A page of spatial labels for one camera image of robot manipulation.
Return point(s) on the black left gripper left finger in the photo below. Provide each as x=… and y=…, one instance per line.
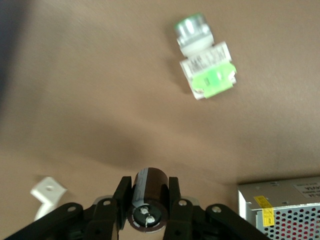
x=122, y=200

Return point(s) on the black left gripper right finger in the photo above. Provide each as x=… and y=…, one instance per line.
x=175, y=200

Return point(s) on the black cylindrical capacitor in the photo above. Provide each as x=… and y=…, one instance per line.
x=151, y=186

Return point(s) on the metal mesh power supply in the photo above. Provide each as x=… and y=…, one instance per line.
x=287, y=200

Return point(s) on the large white curved bracket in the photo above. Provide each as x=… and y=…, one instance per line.
x=48, y=192

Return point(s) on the green pushbutton switch white body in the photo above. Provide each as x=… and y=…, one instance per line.
x=207, y=65

